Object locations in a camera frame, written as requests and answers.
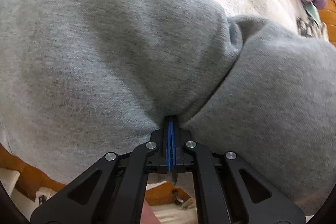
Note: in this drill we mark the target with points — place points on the grey hooded sweatshirt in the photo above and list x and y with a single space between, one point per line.
80 78

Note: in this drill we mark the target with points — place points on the wooden headboard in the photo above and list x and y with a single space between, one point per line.
328 16

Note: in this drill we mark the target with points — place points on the teal striped pillow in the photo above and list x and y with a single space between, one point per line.
312 11

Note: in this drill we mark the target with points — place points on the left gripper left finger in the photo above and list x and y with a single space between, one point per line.
113 189

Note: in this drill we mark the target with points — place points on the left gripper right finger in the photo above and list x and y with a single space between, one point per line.
227 189

